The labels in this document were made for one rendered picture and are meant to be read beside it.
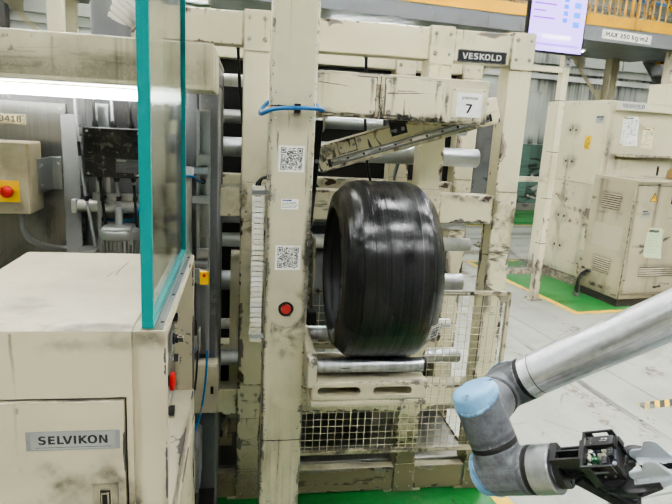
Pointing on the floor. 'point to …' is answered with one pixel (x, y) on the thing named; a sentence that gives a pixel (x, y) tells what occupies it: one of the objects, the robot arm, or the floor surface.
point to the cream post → (273, 373)
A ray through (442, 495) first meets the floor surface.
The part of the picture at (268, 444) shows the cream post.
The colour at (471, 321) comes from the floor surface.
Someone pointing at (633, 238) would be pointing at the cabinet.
